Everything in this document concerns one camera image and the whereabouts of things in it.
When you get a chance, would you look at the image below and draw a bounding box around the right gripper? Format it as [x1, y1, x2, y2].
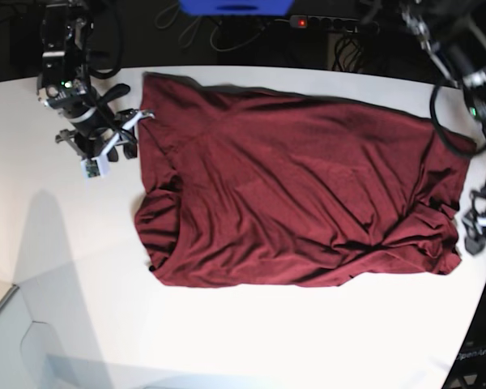
[55, 109, 155, 160]

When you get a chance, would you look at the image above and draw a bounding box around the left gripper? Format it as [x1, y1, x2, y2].
[462, 186, 486, 254]

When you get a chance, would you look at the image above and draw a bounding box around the dark red t-shirt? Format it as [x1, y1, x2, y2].
[134, 74, 469, 288]

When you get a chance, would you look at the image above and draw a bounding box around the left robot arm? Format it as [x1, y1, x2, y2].
[398, 1, 486, 255]

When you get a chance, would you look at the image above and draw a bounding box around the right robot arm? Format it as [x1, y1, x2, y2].
[37, 1, 152, 162]

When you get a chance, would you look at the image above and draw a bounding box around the blue box at top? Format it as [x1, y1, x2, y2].
[179, 0, 293, 16]

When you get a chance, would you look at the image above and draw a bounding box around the black power strip red light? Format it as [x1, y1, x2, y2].
[288, 15, 380, 35]

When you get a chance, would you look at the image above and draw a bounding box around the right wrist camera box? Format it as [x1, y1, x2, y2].
[80, 158, 109, 179]

